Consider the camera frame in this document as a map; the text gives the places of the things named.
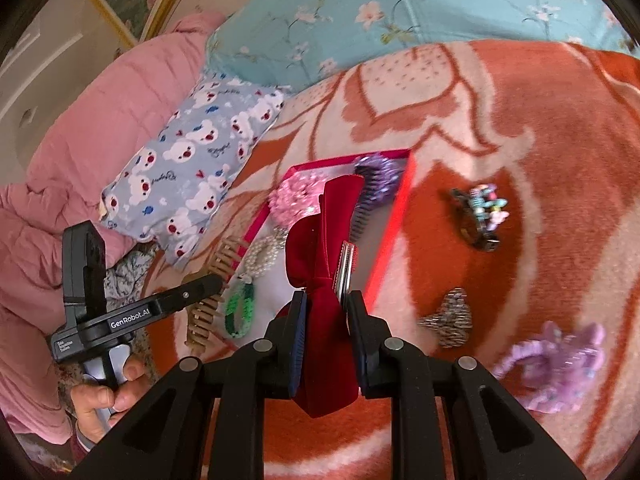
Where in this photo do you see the teal beaded hair clip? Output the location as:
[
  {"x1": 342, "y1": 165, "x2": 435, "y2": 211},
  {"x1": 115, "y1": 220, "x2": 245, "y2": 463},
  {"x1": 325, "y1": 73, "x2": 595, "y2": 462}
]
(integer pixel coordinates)
[{"x1": 449, "y1": 185, "x2": 508, "y2": 253}]

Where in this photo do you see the teal floral pillow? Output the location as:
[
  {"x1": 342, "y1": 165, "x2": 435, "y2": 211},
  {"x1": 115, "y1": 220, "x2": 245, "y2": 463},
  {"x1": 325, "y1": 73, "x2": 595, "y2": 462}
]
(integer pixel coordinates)
[{"x1": 205, "y1": 0, "x2": 640, "y2": 93}]

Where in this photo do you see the purple flower hair tie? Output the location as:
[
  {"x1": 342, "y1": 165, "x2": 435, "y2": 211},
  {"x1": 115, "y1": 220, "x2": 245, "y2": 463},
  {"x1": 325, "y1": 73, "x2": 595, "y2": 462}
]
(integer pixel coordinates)
[{"x1": 354, "y1": 155, "x2": 405, "y2": 205}]

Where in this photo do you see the black hair comb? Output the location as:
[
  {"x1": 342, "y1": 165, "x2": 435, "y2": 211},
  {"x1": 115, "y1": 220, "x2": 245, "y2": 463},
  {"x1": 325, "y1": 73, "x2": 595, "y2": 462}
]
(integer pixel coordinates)
[{"x1": 350, "y1": 180, "x2": 381, "y2": 246}]

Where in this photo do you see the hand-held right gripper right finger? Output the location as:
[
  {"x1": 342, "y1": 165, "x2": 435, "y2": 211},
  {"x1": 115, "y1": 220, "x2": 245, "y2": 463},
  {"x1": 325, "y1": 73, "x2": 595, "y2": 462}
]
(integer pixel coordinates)
[{"x1": 345, "y1": 290, "x2": 588, "y2": 480}]

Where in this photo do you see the blue bear print pillow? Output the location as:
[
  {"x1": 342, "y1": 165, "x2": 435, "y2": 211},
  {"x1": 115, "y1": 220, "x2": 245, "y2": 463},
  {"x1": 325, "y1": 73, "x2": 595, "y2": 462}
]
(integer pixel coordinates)
[{"x1": 100, "y1": 72, "x2": 286, "y2": 268}]

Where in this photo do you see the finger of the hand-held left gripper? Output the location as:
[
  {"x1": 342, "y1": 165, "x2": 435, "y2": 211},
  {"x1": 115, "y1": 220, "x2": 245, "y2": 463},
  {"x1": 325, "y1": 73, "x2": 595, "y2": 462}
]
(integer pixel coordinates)
[{"x1": 145, "y1": 275, "x2": 224, "y2": 317}]

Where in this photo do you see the grey patterned cloth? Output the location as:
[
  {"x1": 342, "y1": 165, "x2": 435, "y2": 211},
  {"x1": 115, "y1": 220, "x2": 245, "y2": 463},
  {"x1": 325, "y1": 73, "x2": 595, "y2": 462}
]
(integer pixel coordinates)
[{"x1": 55, "y1": 250, "x2": 161, "y2": 391}]

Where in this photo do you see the beige claw hair clip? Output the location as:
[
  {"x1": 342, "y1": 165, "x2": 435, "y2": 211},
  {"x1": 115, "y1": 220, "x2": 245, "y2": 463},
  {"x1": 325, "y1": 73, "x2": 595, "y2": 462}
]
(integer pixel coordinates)
[{"x1": 181, "y1": 237, "x2": 251, "y2": 356}]

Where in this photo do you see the orange and cream blanket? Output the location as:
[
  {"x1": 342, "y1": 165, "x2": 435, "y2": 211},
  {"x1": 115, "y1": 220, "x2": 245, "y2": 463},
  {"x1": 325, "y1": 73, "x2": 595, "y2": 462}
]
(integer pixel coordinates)
[{"x1": 145, "y1": 40, "x2": 640, "y2": 480}]

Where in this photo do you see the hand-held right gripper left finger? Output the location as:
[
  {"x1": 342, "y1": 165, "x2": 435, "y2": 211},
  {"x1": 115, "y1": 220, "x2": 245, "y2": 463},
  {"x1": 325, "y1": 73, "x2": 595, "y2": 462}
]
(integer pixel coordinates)
[{"x1": 65, "y1": 290, "x2": 308, "y2": 480}]

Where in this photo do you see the pink quilt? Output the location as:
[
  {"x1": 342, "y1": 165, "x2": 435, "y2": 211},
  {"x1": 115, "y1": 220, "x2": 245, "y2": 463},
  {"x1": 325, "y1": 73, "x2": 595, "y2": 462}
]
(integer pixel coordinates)
[{"x1": 0, "y1": 10, "x2": 226, "y2": 446}]

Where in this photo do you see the red velvet bow clip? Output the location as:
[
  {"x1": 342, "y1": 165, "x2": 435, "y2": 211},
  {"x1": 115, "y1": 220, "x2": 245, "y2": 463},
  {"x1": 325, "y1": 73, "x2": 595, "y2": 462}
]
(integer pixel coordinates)
[{"x1": 284, "y1": 174, "x2": 366, "y2": 418}]

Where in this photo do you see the red box with white inside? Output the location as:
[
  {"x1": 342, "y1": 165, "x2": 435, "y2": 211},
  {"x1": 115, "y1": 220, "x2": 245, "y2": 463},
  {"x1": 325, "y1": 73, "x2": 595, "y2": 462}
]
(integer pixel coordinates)
[{"x1": 240, "y1": 149, "x2": 417, "y2": 346}]

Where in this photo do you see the person's left hand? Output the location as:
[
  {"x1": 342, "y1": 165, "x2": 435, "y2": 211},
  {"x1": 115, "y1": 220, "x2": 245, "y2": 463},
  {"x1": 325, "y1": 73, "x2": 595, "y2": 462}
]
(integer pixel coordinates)
[{"x1": 70, "y1": 352, "x2": 153, "y2": 446}]

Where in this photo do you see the purple ruffled scrunchie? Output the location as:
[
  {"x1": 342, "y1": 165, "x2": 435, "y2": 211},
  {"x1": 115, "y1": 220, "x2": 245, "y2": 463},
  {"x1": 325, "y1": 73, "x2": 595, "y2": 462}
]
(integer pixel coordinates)
[{"x1": 492, "y1": 321, "x2": 607, "y2": 415}]

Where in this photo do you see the pink flower hair tie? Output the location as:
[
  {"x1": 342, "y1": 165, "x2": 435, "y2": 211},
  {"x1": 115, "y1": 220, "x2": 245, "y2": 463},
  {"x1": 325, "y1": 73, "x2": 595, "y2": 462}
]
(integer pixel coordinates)
[{"x1": 269, "y1": 170, "x2": 328, "y2": 223}]

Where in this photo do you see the green spiral hair tie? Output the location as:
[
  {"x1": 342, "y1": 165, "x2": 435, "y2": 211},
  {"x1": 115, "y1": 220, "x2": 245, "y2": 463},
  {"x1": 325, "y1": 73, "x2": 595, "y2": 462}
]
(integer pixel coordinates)
[{"x1": 221, "y1": 275, "x2": 258, "y2": 338}]

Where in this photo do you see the silver rhinestone hair clip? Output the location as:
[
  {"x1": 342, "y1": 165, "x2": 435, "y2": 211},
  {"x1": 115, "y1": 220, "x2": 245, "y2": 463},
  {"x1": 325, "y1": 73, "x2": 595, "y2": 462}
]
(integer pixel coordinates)
[{"x1": 417, "y1": 287, "x2": 473, "y2": 348}]

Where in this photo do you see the white pearl hair tie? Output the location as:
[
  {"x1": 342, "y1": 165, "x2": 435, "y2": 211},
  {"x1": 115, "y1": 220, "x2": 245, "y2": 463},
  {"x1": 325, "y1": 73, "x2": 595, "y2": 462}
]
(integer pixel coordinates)
[{"x1": 240, "y1": 227, "x2": 291, "y2": 281}]

